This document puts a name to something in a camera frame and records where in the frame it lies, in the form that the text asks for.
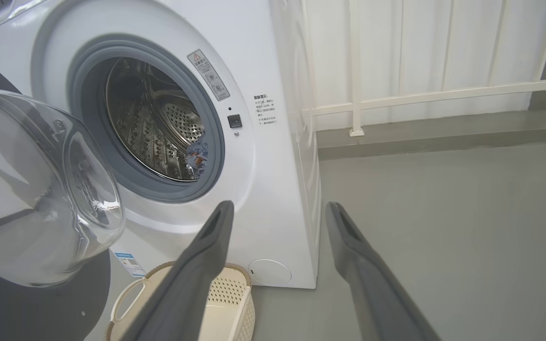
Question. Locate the grey rubber door gasket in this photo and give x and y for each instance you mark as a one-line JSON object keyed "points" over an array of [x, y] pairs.
{"points": [[88, 94]]}

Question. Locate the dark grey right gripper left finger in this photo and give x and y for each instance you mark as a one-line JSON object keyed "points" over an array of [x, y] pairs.
{"points": [[192, 284]]}

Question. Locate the blue energy label sticker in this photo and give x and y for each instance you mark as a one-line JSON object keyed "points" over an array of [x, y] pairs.
{"points": [[130, 264]]}

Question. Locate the cream perforated laundry basket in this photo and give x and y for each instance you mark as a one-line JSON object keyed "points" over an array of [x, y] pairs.
{"points": [[228, 293]]}

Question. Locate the white metal railing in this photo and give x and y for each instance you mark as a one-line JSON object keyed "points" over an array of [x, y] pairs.
{"points": [[443, 97]]}

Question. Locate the steel perforated washer drum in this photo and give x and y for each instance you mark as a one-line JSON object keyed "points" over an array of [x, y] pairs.
{"points": [[150, 123]]}

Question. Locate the round white filter cover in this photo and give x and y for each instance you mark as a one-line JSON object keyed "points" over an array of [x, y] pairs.
{"points": [[269, 272]]}

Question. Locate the grey warning sticker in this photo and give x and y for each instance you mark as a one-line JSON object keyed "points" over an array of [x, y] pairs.
{"points": [[209, 75]]}

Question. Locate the black round glass washer door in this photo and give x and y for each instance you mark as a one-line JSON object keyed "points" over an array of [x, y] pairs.
{"points": [[31, 199]]}

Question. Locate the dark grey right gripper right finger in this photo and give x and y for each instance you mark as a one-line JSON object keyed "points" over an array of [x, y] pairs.
{"points": [[377, 293]]}

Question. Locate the black door latch socket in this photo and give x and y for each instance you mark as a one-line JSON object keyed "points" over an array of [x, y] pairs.
{"points": [[234, 121]]}

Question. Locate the blue cartoon print garment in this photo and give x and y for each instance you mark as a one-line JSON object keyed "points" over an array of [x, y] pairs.
{"points": [[198, 158]]}

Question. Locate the white front-load washing machine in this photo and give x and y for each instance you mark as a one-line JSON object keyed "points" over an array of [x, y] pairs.
{"points": [[263, 189]]}

